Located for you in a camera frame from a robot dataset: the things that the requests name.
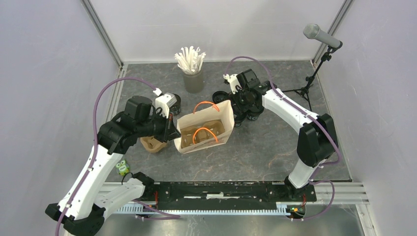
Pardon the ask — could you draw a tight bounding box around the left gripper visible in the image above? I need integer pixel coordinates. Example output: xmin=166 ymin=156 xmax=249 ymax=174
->
xmin=136 ymin=109 xmax=181 ymax=143

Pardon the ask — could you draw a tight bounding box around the black coffee cup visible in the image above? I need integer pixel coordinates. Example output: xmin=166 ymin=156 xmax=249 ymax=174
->
xmin=246 ymin=110 xmax=264 ymax=121
xmin=234 ymin=113 xmax=246 ymax=127

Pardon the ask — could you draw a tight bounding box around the brown paper takeout bag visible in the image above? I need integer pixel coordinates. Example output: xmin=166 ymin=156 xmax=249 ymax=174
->
xmin=174 ymin=100 xmax=235 ymax=154

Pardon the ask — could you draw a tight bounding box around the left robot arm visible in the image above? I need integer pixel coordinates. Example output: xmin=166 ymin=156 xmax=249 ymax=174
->
xmin=45 ymin=93 xmax=180 ymax=236

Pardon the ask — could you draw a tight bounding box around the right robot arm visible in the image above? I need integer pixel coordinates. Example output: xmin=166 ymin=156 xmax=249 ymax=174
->
xmin=223 ymin=69 xmax=338 ymax=201

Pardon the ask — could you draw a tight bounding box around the grey straw holder cup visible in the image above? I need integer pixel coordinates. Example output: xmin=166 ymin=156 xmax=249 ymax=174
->
xmin=182 ymin=70 xmax=205 ymax=94

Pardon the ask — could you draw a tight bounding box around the green owl number tile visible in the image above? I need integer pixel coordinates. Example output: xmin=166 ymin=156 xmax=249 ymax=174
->
xmin=115 ymin=159 xmax=130 ymax=176

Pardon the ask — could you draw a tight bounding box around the black microphone stand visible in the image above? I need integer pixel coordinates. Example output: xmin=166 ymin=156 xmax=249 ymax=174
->
xmin=283 ymin=46 xmax=337 ymax=111

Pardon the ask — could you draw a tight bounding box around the white wrapped straws bundle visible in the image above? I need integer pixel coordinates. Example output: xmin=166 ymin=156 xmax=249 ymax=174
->
xmin=174 ymin=46 xmax=206 ymax=75

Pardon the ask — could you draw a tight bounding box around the grey microphone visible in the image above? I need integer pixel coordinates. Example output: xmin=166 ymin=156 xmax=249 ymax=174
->
xmin=303 ymin=24 xmax=343 ymax=49

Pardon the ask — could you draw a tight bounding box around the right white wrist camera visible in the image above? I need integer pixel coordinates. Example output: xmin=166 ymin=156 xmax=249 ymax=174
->
xmin=223 ymin=74 xmax=242 ymax=94

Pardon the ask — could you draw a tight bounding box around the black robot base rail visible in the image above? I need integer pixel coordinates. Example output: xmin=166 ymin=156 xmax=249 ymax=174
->
xmin=138 ymin=181 xmax=317 ymax=213

